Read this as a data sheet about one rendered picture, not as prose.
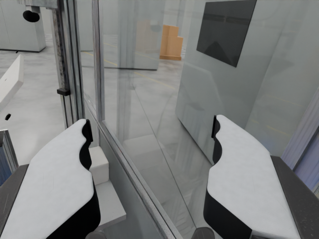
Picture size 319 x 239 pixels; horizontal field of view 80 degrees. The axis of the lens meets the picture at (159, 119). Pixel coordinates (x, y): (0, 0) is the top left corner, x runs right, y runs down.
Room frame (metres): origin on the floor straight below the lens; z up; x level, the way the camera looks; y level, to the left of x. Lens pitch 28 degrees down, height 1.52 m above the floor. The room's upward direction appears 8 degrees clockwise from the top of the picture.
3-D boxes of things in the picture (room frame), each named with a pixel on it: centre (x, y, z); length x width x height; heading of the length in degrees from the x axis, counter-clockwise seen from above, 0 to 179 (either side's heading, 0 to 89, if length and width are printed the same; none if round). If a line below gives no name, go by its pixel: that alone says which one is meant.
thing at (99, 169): (0.61, 0.29, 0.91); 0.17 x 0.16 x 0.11; 125
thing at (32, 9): (0.68, 0.46, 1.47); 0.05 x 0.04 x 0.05; 160
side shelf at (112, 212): (0.53, 0.28, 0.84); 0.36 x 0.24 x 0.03; 35
